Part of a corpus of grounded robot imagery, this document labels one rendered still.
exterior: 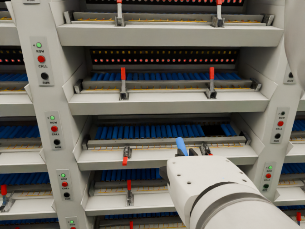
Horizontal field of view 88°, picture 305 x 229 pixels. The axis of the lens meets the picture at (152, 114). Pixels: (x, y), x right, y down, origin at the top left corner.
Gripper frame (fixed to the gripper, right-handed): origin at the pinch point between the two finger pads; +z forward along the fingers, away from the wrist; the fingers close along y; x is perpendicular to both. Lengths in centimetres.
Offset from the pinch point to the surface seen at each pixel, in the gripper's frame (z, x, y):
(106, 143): 23.3, 3.6, 21.5
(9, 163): 20, 8, 51
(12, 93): 21, -14, 48
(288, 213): 32, 40, -56
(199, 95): 19.1, -12.5, -8.9
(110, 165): 20.6, 10.0, 19.8
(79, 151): 21.7, 5.6, 30.0
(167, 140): 23.9, 3.0, 0.4
